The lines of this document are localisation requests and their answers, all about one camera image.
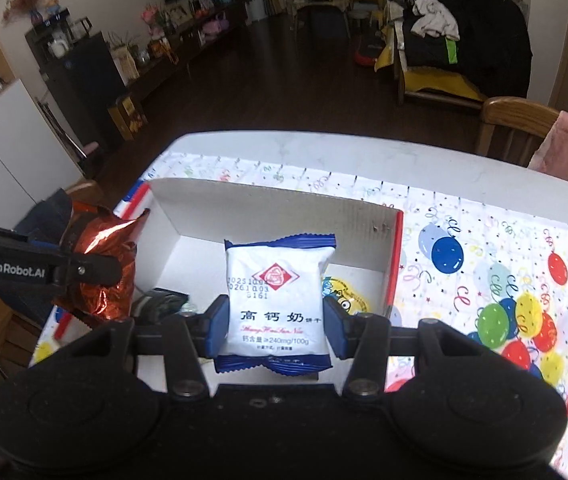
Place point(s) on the white garment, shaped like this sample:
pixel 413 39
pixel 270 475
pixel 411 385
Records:
pixel 434 17

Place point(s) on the wooden sofa with yellow cushion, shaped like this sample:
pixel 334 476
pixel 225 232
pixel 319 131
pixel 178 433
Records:
pixel 439 82

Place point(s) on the pile of dark clothes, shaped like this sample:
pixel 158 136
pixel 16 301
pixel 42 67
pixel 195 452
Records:
pixel 489 35

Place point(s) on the small wooden table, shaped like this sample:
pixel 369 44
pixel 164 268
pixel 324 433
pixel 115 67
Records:
pixel 319 10

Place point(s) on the yellow box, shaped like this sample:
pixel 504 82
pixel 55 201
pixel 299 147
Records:
pixel 128 117

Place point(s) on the yellow cartoon jelly packet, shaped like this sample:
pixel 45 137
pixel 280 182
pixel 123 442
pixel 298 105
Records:
pixel 350 301

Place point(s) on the red foil snack packet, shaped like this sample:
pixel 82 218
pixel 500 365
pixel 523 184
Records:
pixel 98 237

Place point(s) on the black cabinet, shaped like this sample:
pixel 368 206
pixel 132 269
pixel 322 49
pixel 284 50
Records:
pixel 88 90

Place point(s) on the dark jacket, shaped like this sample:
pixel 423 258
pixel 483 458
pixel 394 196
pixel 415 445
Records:
pixel 43 215

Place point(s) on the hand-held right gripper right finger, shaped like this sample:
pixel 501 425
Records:
pixel 333 330

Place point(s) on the black snack packet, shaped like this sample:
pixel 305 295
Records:
pixel 161 302

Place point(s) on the white cabinet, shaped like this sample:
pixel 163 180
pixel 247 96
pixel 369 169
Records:
pixel 8 155

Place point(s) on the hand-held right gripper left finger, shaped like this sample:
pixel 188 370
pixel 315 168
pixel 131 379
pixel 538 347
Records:
pixel 219 327

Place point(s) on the balloon print tablecloth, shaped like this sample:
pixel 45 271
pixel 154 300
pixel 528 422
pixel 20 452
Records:
pixel 464 270

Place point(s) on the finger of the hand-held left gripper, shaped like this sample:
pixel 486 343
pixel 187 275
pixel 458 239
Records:
pixel 91 270

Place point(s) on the white paper bag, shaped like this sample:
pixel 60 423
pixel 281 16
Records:
pixel 126 65

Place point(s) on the white blue biscuit packet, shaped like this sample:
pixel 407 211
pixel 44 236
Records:
pixel 274 310

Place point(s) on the dark television cabinet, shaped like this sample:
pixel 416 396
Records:
pixel 188 50

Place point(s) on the pink flowers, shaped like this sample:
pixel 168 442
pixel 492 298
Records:
pixel 152 17

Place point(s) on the red cardboard box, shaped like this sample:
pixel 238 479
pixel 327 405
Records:
pixel 274 215

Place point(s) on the white kettle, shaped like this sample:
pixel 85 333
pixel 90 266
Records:
pixel 58 48

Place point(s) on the dried flower bouquet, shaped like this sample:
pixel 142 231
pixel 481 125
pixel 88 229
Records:
pixel 23 0

